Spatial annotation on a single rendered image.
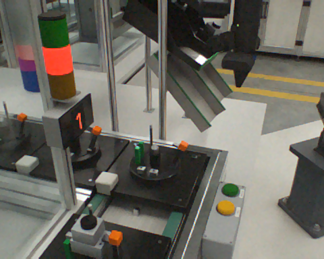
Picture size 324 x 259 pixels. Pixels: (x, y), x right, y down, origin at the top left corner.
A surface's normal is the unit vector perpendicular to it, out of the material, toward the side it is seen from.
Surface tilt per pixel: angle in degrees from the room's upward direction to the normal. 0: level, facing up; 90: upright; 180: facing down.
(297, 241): 0
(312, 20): 90
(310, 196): 90
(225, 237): 0
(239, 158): 0
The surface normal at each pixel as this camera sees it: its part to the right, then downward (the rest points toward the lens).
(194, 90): 0.62, -0.44
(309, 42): -0.36, 0.47
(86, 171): 0.00, -0.86
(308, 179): -0.91, 0.21
